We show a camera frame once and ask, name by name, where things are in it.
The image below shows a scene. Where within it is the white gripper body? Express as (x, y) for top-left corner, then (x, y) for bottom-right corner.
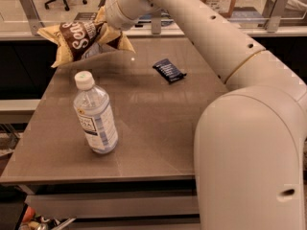
(105, 0), (158, 31)

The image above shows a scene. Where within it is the brown sea salt chip bag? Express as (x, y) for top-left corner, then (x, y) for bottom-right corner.
(37, 7), (134, 68)

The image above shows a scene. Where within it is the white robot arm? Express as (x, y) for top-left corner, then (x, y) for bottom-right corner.
(106, 0), (307, 230)

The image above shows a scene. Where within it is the dark blue snack bar wrapper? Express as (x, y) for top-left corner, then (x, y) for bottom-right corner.
(153, 58), (186, 84)

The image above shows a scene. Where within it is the clear plastic water bottle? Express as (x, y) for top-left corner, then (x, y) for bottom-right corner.
(73, 71), (118, 154)

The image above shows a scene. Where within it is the grey table drawer front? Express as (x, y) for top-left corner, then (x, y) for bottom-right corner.
(26, 191), (199, 219)

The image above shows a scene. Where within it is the middle metal glass post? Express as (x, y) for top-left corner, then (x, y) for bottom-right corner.
(152, 11), (161, 35)

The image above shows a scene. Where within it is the metal glass post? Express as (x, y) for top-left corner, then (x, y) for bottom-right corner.
(152, 11), (161, 35)
(19, 0), (44, 35)
(265, 0), (288, 33)

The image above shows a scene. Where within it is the left metal glass post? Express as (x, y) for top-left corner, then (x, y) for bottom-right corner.
(19, 0), (44, 35)

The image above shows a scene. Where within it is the right metal glass post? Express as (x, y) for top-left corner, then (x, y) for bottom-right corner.
(265, 0), (288, 33)

